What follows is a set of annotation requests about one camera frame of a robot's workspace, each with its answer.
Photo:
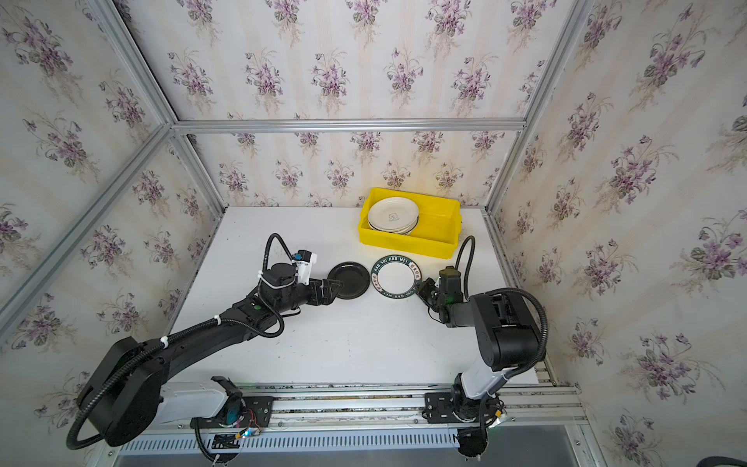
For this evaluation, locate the white plate orange sunburst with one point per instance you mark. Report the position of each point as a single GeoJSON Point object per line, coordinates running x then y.
{"type": "Point", "coordinates": [404, 231]}

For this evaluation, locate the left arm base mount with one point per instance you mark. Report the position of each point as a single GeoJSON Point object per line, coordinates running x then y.
{"type": "Point", "coordinates": [247, 415]}

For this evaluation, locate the black round plate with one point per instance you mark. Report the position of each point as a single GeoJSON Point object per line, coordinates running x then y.
{"type": "Point", "coordinates": [354, 280]}

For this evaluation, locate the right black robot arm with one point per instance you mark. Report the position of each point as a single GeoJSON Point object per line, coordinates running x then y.
{"type": "Point", "coordinates": [511, 328]}

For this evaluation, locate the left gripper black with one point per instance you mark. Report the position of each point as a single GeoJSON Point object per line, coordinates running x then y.
{"type": "Point", "coordinates": [318, 292]}

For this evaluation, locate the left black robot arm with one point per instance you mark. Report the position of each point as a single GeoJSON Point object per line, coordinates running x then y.
{"type": "Point", "coordinates": [123, 395]}

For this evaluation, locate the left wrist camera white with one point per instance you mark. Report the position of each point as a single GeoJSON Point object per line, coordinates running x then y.
{"type": "Point", "coordinates": [304, 260]}

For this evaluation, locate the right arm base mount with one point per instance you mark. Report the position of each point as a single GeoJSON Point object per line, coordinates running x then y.
{"type": "Point", "coordinates": [476, 415]}

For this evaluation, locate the cream plate bear drawing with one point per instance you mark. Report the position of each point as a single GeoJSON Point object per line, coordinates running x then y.
{"type": "Point", "coordinates": [393, 214]}

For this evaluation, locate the yellow plastic bin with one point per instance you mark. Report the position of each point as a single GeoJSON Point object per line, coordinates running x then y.
{"type": "Point", "coordinates": [435, 234]}

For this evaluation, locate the white plate green text rim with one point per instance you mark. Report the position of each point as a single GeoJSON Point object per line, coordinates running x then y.
{"type": "Point", "coordinates": [396, 277]}

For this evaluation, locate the aluminium frame post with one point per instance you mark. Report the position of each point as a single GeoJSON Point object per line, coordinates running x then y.
{"type": "Point", "coordinates": [573, 27]}
{"type": "Point", "coordinates": [103, 220]}

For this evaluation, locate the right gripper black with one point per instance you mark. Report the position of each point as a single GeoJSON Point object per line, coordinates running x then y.
{"type": "Point", "coordinates": [431, 296]}

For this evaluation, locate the aluminium frame post right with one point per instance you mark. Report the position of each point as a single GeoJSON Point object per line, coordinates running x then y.
{"type": "Point", "coordinates": [573, 27]}

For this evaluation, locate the aluminium frame post left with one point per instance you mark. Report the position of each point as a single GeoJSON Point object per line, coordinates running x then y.
{"type": "Point", "coordinates": [103, 220]}

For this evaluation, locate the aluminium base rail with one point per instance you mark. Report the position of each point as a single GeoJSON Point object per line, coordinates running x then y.
{"type": "Point", "coordinates": [308, 419]}

